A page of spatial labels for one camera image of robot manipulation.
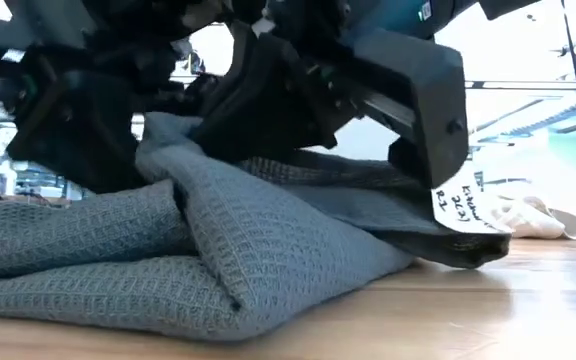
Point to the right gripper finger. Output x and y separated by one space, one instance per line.
268 100
408 162

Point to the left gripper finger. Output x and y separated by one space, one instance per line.
83 135

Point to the white checked towel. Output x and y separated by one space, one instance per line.
533 220

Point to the grey waffle towel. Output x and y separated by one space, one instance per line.
268 240

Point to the white handwritten fabric tag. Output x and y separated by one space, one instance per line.
463 205

